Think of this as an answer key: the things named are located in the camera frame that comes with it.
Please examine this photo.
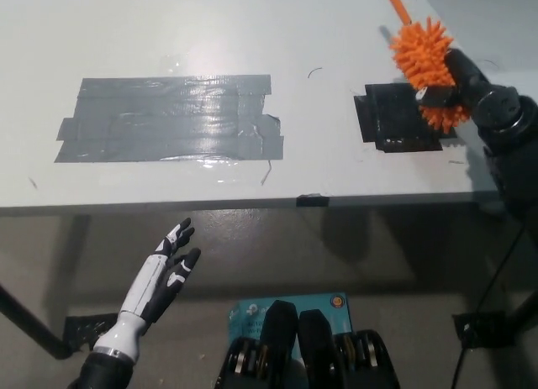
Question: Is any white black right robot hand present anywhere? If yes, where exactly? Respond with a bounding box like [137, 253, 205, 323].
[415, 49, 525, 130]

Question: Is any thin black cable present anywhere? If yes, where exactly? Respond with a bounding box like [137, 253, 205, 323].
[451, 227, 527, 389]

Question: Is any grey duct tape patch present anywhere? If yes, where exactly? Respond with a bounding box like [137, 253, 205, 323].
[54, 74, 285, 165]

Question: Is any orange microfibre duster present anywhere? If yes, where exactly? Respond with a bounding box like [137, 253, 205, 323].
[381, 0, 471, 134]

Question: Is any black table leg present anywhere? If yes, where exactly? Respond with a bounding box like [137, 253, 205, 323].
[0, 281, 73, 361]

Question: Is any black tape square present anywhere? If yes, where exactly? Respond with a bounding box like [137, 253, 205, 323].
[353, 81, 459, 155]

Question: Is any teal router box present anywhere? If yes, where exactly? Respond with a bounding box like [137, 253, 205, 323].
[228, 291, 351, 359]

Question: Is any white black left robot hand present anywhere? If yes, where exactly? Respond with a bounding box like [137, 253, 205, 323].
[92, 217, 203, 360]

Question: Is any clear tape sheet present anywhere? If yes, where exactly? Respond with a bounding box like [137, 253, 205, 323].
[26, 152, 275, 191]

